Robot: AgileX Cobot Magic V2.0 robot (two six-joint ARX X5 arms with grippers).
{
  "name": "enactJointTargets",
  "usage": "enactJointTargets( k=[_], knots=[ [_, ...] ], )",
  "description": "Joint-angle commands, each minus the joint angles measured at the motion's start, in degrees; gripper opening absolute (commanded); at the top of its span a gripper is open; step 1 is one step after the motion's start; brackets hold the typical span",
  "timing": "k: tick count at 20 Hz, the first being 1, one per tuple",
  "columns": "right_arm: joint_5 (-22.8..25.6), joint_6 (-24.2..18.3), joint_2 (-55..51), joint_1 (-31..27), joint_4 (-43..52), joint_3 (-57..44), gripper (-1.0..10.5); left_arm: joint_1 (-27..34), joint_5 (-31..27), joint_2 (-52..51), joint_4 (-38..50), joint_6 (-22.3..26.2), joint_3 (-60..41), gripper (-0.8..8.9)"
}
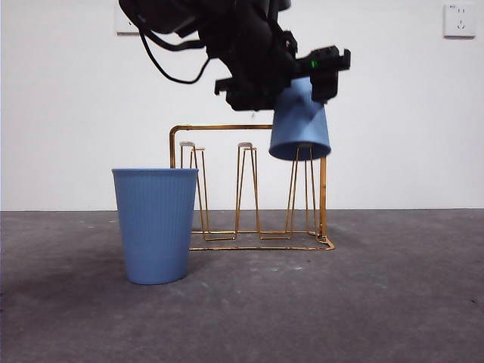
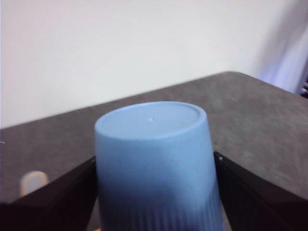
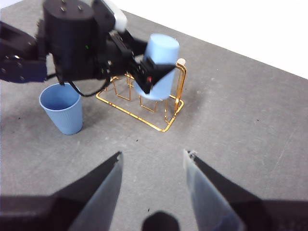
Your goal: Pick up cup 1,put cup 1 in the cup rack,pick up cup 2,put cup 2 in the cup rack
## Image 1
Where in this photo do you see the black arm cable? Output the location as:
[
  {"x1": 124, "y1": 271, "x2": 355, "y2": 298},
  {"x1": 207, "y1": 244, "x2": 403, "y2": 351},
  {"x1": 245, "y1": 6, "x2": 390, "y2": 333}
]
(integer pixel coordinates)
[
  {"x1": 147, "y1": 29, "x2": 207, "y2": 52},
  {"x1": 138, "y1": 28, "x2": 211, "y2": 85}
]

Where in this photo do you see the blue ribbed plastic cup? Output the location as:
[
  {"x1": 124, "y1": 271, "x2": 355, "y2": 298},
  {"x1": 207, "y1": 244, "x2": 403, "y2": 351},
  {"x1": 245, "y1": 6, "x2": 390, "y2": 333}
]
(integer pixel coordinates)
[
  {"x1": 268, "y1": 77, "x2": 332, "y2": 160},
  {"x1": 111, "y1": 168, "x2": 200, "y2": 286}
]

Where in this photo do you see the gold wire cup rack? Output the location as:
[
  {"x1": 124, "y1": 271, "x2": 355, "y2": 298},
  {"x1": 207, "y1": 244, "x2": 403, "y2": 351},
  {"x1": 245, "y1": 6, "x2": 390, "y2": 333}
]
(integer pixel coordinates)
[{"x1": 169, "y1": 123, "x2": 336, "y2": 252}]

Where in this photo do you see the white wall socket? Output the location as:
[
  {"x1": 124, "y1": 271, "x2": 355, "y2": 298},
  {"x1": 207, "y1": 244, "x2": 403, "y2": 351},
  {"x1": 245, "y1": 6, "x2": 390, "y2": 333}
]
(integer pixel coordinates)
[
  {"x1": 115, "y1": 7, "x2": 143, "y2": 37},
  {"x1": 442, "y1": 3, "x2": 476, "y2": 39}
]

